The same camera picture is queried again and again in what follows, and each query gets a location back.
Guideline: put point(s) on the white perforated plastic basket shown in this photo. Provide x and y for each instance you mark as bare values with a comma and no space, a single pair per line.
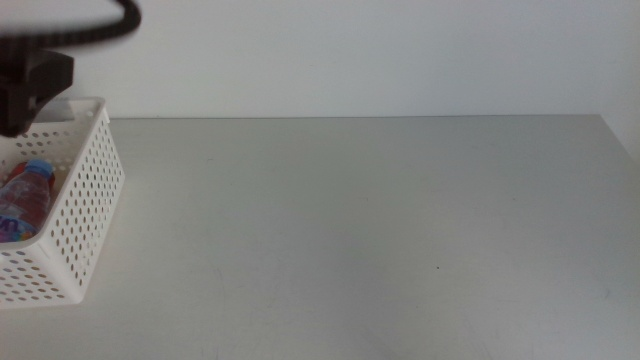
65,260

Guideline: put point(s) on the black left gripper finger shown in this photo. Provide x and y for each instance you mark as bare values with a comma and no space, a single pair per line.
25,85

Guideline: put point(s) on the clear water bottle blue cap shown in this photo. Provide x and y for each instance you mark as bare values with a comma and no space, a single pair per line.
25,200

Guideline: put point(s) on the red cola can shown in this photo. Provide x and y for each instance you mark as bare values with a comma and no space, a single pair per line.
17,170

